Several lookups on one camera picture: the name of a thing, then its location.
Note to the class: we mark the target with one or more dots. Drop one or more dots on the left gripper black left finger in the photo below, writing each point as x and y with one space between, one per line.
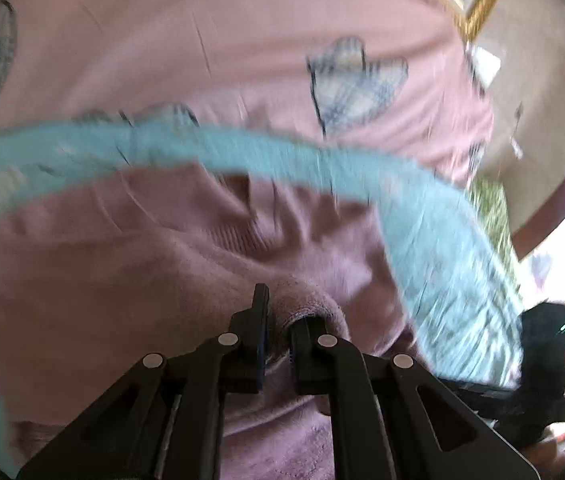
163 419

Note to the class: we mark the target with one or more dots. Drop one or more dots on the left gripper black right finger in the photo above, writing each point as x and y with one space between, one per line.
392 419

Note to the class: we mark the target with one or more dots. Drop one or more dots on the mauve knitted sweater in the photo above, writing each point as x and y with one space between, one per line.
94 278

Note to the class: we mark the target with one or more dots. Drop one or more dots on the teal floral bed sheet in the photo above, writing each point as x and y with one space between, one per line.
453 288

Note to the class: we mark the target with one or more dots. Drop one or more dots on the pink quilt with plaid hearts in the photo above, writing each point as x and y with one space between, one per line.
386 75

